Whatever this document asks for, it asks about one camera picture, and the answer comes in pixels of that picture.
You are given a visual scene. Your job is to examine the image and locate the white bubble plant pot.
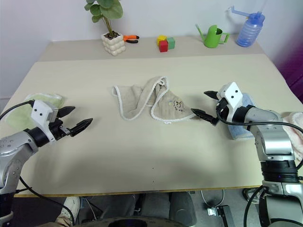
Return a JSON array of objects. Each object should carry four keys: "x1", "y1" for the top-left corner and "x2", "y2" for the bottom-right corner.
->
[{"x1": 101, "y1": 31, "x2": 126, "y2": 57}]

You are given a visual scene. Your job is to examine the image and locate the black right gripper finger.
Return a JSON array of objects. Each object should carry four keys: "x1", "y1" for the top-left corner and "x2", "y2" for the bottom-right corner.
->
[
  {"x1": 190, "y1": 108, "x2": 220, "y2": 126},
  {"x1": 204, "y1": 90, "x2": 221, "y2": 101}
]

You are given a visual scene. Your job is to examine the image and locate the white sneaker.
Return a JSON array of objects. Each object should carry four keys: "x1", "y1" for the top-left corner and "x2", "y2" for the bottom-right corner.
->
[{"x1": 55, "y1": 196, "x2": 81, "y2": 226}]

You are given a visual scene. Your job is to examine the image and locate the grey trouser legs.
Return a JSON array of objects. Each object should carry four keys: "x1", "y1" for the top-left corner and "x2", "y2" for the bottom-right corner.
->
[{"x1": 80, "y1": 192, "x2": 197, "y2": 227}]

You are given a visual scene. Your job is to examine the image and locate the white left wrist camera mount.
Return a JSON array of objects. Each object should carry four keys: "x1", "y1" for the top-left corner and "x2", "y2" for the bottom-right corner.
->
[{"x1": 30, "y1": 99, "x2": 60, "y2": 143}]

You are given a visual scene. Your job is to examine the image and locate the grey looped cable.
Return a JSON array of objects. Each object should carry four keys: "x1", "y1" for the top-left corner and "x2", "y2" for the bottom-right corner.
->
[{"x1": 200, "y1": 189, "x2": 226, "y2": 209}]

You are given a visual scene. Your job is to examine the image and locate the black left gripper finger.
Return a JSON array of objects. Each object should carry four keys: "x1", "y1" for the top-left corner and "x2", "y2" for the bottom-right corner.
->
[
  {"x1": 58, "y1": 106, "x2": 76, "y2": 118},
  {"x1": 70, "y1": 117, "x2": 94, "y2": 138}
]

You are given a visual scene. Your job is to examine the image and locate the dark rounded robot housing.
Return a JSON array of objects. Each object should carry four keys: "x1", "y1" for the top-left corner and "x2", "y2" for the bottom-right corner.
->
[{"x1": 80, "y1": 216, "x2": 181, "y2": 227}]

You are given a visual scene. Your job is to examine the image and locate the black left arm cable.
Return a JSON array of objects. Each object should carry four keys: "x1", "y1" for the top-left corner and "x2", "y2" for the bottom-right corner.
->
[{"x1": 0, "y1": 100, "x2": 36, "y2": 120}]

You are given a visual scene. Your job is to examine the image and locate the blue cloth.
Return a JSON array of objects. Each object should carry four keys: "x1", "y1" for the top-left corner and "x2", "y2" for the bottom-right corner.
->
[{"x1": 226, "y1": 92, "x2": 257, "y2": 141}]

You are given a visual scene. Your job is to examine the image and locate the orange handled pliers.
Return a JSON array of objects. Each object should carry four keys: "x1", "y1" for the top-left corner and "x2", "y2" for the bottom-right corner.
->
[{"x1": 123, "y1": 34, "x2": 140, "y2": 44}]

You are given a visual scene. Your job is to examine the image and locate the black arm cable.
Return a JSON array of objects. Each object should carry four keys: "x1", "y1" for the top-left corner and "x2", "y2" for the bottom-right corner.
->
[
  {"x1": 0, "y1": 100, "x2": 36, "y2": 120},
  {"x1": 216, "y1": 104, "x2": 303, "y2": 133}
]

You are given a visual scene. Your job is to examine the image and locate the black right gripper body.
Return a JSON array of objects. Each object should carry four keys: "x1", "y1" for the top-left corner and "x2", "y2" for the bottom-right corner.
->
[{"x1": 215, "y1": 98, "x2": 234, "y2": 123}]

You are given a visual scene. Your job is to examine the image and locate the beige towel with white trim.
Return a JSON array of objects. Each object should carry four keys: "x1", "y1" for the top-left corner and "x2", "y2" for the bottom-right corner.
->
[{"x1": 112, "y1": 75, "x2": 196, "y2": 125}]

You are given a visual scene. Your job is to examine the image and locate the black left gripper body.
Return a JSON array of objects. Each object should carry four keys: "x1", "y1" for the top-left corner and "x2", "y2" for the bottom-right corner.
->
[{"x1": 48, "y1": 117, "x2": 71, "y2": 141}]

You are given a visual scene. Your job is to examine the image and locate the green watering can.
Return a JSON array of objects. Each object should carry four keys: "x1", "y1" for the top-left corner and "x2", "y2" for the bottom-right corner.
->
[{"x1": 195, "y1": 23, "x2": 231, "y2": 49}]

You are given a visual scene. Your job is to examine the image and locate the green cloth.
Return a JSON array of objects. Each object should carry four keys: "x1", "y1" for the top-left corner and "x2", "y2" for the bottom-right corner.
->
[{"x1": 4, "y1": 93, "x2": 66, "y2": 130}]

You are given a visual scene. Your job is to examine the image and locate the black foot pedal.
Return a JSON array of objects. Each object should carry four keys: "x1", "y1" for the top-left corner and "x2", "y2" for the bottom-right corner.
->
[{"x1": 206, "y1": 205, "x2": 235, "y2": 227}]

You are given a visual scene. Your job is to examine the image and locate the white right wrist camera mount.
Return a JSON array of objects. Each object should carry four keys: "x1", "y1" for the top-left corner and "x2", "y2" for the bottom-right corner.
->
[{"x1": 216, "y1": 82, "x2": 245, "y2": 114}]

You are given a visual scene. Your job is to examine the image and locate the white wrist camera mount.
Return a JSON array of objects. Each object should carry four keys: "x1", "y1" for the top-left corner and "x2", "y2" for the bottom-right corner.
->
[
  {"x1": 216, "y1": 82, "x2": 245, "y2": 114},
  {"x1": 30, "y1": 99, "x2": 60, "y2": 143}
]

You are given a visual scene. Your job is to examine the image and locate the green leafy plant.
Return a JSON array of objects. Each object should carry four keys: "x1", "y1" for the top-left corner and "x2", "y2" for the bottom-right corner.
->
[{"x1": 84, "y1": 0, "x2": 124, "y2": 38}]

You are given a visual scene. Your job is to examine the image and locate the blue plastic spray bottle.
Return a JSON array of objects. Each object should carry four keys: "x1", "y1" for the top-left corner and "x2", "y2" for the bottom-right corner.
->
[{"x1": 226, "y1": 6, "x2": 266, "y2": 47}]

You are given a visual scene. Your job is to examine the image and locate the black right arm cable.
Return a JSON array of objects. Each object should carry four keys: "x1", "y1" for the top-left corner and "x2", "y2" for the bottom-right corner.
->
[{"x1": 216, "y1": 104, "x2": 303, "y2": 133}]

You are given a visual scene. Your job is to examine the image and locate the pink cloth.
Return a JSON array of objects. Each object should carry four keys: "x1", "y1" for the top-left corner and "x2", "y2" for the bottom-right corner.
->
[{"x1": 281, "y1": 111, "x2": 303, "y2": 163}]

